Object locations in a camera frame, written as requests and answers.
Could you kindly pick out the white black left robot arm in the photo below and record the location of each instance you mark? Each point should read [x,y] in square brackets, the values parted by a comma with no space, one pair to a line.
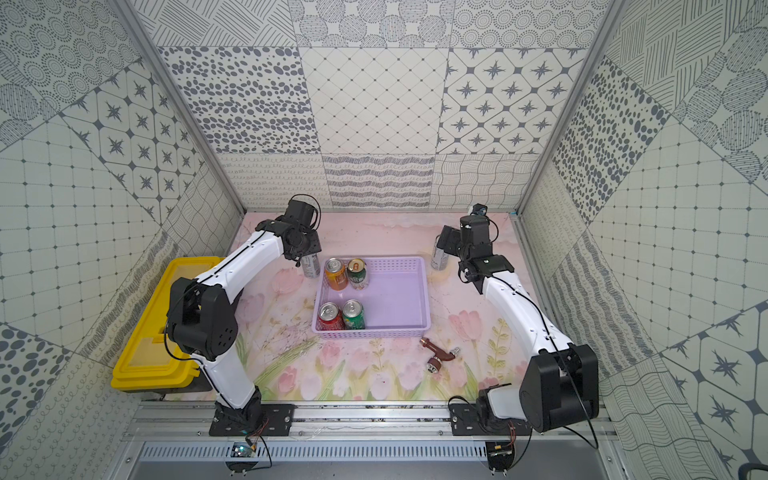
[201,316]

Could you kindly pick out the red cola can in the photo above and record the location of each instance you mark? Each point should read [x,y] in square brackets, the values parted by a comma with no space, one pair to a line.
[329,318]

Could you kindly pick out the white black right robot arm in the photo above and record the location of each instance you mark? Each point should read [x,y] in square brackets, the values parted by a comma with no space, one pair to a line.
[560,385]

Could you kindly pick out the brown metal hand tool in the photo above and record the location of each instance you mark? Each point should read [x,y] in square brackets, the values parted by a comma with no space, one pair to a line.
[439,355]

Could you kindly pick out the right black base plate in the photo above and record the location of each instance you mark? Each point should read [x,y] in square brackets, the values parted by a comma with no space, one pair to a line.
[469,420]

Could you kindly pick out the aluminium rail frame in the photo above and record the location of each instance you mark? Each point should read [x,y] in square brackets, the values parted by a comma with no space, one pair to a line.
[361,440]

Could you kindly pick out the green gold-top can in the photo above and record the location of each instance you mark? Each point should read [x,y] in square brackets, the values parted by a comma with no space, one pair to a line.
[357,273]

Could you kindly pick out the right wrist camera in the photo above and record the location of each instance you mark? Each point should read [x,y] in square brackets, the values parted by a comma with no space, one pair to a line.
[478,210]

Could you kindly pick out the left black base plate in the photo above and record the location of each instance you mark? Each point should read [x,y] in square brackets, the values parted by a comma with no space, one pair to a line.
[262,419]

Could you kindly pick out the green soda can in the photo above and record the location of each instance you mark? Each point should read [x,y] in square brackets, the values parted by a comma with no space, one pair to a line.
[353,315]

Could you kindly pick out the lilac perforated plastic basket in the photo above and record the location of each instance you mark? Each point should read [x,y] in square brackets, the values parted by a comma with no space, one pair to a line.
[395,302]

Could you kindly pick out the white energy can front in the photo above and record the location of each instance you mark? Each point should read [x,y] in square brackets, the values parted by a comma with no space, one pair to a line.
[310,265]

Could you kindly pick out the orange soda can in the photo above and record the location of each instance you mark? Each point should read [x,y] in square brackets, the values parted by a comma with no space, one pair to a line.
[335,274]

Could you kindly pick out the white energy can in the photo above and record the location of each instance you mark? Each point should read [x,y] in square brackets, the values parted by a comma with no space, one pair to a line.
[439,258]
[310,265]

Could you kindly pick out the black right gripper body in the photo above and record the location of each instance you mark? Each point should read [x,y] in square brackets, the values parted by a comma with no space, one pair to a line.
[452,236]

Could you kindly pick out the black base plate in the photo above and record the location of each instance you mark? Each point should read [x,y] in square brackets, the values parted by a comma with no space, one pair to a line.
[469,420]
[262,419]

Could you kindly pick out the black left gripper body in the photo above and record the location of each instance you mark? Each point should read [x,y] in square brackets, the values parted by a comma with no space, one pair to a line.
[306,249]

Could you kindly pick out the yellow black toolbox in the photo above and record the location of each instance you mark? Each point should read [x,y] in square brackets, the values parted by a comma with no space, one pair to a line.
[148,363]

